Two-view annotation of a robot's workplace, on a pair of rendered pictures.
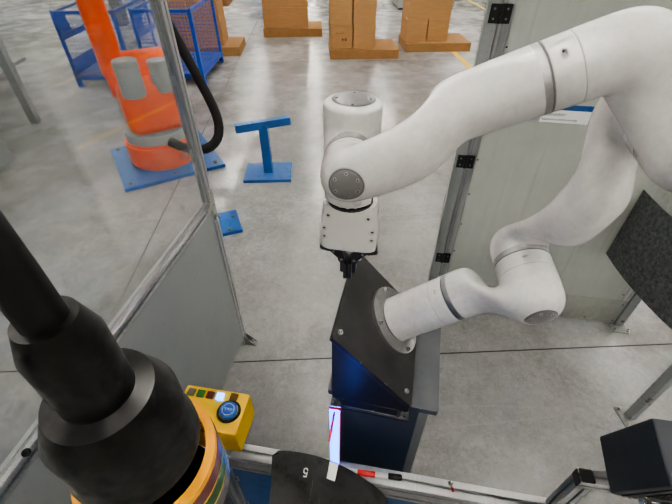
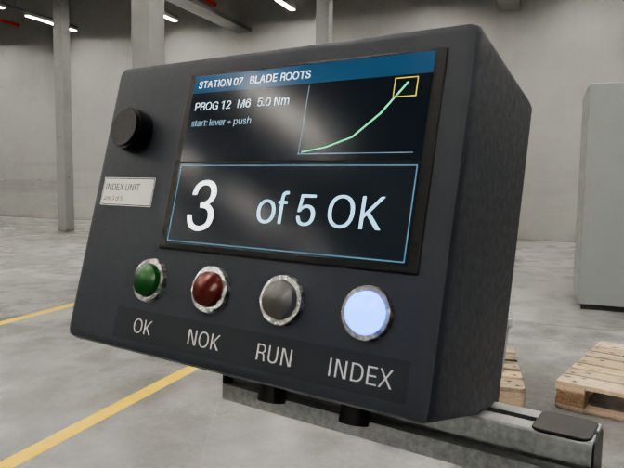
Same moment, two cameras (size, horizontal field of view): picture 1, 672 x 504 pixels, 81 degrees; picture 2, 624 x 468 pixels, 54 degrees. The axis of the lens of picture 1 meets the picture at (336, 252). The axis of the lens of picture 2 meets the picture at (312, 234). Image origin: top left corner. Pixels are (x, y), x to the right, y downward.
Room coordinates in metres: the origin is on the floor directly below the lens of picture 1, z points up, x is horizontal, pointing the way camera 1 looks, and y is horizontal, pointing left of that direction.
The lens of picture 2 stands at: (0.65, -0.52, 1.18)
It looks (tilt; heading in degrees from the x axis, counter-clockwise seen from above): 5 degrees down; 204
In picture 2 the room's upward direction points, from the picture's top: 1 degrees clockwise
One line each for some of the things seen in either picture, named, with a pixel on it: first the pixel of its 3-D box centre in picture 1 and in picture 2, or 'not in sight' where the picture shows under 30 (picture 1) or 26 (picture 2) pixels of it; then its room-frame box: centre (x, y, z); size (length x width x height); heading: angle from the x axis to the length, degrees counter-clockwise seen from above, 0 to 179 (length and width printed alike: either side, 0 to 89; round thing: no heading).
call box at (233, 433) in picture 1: (214, 418); not in sight; (0.46, 0.29, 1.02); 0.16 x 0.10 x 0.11; 80
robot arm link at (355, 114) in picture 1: (351, 143); not in sight; (0.55, -0.02, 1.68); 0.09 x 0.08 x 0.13; 175
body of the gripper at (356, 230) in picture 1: (349, 220); not in sight; (0.55, -0.02, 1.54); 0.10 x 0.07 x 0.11; 80
